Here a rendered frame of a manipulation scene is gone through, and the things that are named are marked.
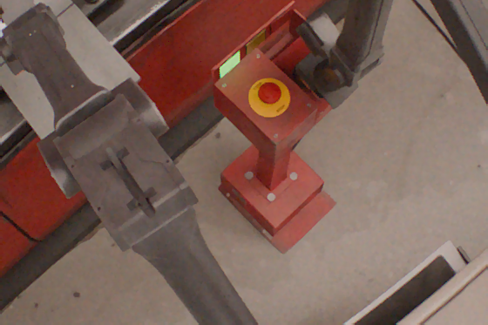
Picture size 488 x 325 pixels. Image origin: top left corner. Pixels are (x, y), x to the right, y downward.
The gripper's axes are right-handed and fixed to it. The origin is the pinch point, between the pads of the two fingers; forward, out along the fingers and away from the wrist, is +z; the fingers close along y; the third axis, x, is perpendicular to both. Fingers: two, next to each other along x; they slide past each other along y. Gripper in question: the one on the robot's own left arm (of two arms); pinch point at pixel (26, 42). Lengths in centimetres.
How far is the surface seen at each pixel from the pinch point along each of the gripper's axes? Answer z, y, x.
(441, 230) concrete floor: 61, -60, 106
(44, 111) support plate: -3.4, 4.4, 10.6
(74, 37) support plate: -0.4, -6.7, 4.8
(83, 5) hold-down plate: 12.2, -12.8, 1.2
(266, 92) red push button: 6.7, -28.0, 33.2
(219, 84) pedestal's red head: 12.6, -23.6, 28.1
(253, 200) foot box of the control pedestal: 68, -25, 65
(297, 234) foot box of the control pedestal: 72, -30, 81
